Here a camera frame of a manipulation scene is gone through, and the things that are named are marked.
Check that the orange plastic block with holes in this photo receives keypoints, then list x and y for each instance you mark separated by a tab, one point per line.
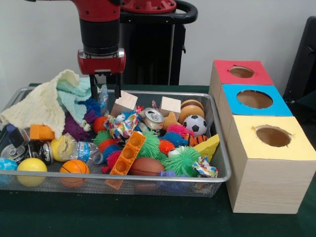
127	153

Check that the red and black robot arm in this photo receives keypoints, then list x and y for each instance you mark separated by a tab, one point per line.
100	32

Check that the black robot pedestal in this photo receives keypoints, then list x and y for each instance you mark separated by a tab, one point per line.
153	54

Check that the black monitor on stand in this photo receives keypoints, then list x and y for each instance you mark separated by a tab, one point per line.
303	69

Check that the large wooden block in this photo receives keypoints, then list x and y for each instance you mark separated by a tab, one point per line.
124	101

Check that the wooden box with three holes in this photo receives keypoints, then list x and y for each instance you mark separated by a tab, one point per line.
266	185

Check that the silver mesh bin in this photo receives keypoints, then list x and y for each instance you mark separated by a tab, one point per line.
148	190

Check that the clear water bottle blue label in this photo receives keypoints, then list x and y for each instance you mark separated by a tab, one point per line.
81	149

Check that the purple spiky toy with eyes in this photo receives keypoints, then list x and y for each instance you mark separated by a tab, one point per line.
74	124

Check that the small wooden block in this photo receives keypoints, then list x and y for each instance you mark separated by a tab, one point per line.
170	105

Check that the yellow ball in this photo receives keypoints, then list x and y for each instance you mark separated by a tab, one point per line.
32	168

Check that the small orange basketball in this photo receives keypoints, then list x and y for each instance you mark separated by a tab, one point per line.
74	168

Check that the green spiky ball with eyes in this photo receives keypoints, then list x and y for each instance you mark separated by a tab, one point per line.
181	161

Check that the toy hamburger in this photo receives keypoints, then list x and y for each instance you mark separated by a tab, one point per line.
191	108

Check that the dark green tablecloth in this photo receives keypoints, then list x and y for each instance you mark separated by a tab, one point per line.
148	217

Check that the crushed silver can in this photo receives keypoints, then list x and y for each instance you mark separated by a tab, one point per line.
153	118

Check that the cream waffle cloth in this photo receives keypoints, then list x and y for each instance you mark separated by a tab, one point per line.
34	108

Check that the small soccer ball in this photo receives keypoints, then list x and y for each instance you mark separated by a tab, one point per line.
195	124

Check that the light blue waffle cloth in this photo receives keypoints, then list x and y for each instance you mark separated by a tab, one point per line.
71	92

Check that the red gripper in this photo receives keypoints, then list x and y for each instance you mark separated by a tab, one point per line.
101	65

